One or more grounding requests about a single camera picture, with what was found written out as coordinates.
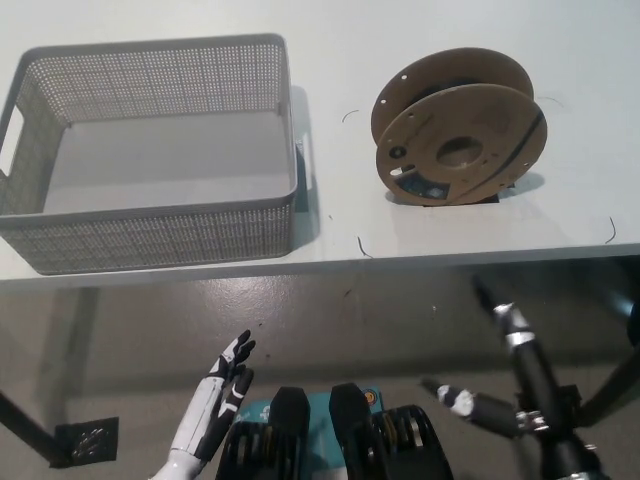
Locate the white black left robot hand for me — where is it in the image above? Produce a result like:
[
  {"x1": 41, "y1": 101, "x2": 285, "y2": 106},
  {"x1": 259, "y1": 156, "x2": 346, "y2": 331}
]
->
[{"x1": 170, "y1": 328, "x2": 258, "y2": 460}]

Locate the black metal table leg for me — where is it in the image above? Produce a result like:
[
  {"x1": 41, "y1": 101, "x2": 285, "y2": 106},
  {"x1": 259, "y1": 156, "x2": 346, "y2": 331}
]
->
[
  {"x1": 0, "y1": 391, "x2": 57, "y2": 466},
  {"x1": 579, "y1": 298, "x2": 640, "y2": 427}
]

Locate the black tape patch on table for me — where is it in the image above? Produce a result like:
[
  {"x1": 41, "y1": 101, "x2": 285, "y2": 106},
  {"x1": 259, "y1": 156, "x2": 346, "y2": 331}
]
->
[{"x1": 394, "y1": 182, "x2": 516, "y2": 207}]

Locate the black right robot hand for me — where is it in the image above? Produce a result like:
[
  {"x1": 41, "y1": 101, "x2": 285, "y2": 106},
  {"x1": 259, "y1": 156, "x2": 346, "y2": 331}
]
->
[{"x1": 422, "y1": 274, "x2": 565, "y2": 440}]

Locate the grey perforated storage basket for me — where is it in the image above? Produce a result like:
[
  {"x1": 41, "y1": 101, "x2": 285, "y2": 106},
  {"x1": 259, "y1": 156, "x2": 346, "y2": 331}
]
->
[{"x1": 0, "y1": 33, "x2": 317, "y2": 276}]

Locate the cardboard filament spool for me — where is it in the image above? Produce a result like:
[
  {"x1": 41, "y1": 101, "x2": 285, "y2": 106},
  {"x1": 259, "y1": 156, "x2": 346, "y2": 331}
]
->
[{"x1": 370, "y1": 47, "x2": 549, "y2": 207}]

